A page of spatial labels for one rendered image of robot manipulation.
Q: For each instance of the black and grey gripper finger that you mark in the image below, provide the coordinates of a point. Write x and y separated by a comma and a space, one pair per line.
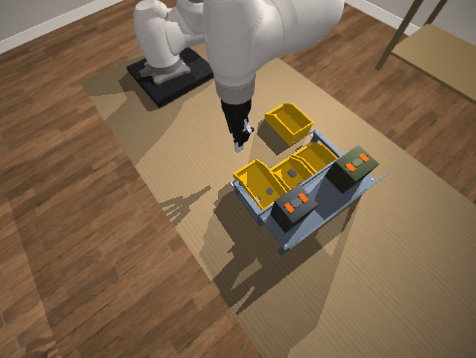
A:
230, 126
241, 131

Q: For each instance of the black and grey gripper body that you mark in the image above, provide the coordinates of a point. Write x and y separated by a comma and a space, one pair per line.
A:
241, 111

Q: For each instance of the grey metal shelf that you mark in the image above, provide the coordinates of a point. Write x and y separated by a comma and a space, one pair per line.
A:
326, 195

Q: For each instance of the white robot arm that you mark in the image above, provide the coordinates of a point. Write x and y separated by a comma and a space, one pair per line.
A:
240, 37

